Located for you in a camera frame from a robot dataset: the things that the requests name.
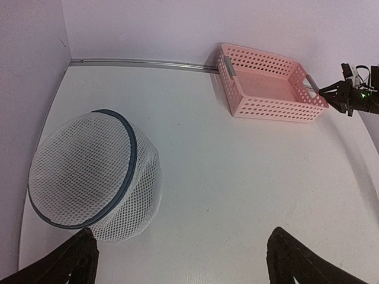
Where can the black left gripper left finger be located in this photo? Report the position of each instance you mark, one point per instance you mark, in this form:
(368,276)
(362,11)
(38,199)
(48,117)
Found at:
(75,261)

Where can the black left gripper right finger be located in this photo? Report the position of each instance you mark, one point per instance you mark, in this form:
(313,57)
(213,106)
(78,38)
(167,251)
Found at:
(290,261)

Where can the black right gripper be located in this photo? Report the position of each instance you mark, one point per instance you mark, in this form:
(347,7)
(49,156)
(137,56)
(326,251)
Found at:
(364,100)

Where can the white mesh laundry bag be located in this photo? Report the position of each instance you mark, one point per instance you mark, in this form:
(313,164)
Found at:
(97,171)

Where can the pink perforated plastic basket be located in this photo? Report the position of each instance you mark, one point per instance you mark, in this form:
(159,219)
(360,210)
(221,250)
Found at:
(262,85)

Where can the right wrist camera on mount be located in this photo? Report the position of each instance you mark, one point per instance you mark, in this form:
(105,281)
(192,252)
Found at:
(351,73)

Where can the aluminium rail at table back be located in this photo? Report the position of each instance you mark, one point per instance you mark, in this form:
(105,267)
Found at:
(157,64)

